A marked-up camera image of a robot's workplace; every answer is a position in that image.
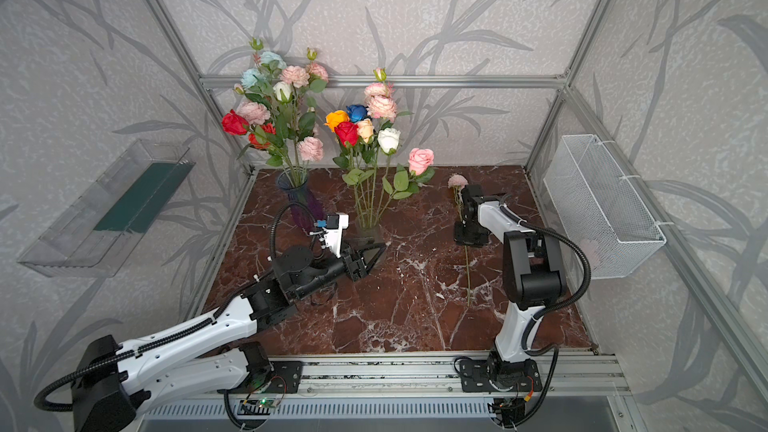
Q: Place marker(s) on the clear frosted glass vase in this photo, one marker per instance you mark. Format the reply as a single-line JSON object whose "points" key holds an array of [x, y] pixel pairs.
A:
{"points": [[367, 234]]}

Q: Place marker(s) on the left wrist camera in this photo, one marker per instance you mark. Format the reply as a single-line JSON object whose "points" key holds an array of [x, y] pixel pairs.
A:
{"points": [[330, 232]]}

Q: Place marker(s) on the blue rose stem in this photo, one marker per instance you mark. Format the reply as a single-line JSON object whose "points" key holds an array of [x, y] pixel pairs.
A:
{"points": [[359, 118]]}

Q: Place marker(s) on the aluminium front rail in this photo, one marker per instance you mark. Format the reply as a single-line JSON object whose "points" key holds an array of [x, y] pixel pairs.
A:
{"points": [[576, 373]]}

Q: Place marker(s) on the small pink flower stem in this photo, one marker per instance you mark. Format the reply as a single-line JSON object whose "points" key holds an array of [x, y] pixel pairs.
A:
{"points": [[307, 148]]}

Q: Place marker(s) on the red rose stem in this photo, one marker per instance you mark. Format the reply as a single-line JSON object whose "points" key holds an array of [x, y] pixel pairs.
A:
{"points": [[265, 138], [350, 160], [236, 125]]}

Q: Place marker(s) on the pale pink peony stem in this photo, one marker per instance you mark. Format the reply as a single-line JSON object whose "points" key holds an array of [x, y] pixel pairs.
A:
{"points": [[457, 183]]}

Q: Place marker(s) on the pink carnation tall stem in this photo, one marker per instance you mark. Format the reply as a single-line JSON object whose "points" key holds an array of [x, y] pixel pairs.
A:
{"points": [[296, 90]]}

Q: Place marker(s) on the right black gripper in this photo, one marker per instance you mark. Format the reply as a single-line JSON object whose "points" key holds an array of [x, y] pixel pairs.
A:
{"points": [[470, 234]]}

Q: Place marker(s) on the clear plastic wall bin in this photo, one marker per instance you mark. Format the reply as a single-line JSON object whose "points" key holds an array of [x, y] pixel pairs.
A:
{"points": [[95, 235]]}

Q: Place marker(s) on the striped pink peony stem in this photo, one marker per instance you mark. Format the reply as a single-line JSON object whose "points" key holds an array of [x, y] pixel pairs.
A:
{"points": [[383, 111]]}

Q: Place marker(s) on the orange rose stem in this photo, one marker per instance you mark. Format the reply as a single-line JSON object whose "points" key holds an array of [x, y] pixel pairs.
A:
{"points": [[334, 118]]}

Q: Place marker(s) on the white wire mesh basket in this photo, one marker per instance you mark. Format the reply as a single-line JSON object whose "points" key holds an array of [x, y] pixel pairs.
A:
{"points": [[599, 207]]}

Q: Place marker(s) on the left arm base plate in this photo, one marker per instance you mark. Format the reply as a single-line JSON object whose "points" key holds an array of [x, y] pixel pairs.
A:
{"points": [[280, 377]]}

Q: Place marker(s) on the pink rose stem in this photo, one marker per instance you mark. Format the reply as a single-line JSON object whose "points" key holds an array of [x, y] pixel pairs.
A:
{"points": [[406, 181]]}

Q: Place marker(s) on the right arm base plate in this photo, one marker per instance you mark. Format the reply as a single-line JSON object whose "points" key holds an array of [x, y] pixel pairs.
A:
{"points": [[493, 375]]}

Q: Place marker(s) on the peach rose stem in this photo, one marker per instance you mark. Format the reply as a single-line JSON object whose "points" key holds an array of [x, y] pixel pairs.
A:
{"points": [[365, 144]]}

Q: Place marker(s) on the purple glass vase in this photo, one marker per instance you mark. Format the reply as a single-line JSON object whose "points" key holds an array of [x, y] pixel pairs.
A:
{"points": [[304, 195]]}

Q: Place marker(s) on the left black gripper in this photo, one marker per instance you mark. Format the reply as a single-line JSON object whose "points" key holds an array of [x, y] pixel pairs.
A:
{"points": [[353, 262]]}

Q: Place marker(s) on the white rose stem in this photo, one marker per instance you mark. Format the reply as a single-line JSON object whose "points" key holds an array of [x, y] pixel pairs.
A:
{"points": [[388, 141]]}

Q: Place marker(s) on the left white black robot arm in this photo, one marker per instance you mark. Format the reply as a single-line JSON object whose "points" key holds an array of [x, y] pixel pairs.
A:
{"points": [[116, 382]]}

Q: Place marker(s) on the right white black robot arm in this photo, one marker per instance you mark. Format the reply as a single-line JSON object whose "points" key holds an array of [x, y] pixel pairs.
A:
{"points": [[534, 281]]}

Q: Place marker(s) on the light blue flower stem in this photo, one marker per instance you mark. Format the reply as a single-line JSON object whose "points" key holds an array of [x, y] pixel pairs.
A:
{"points": [[256, 83]]}

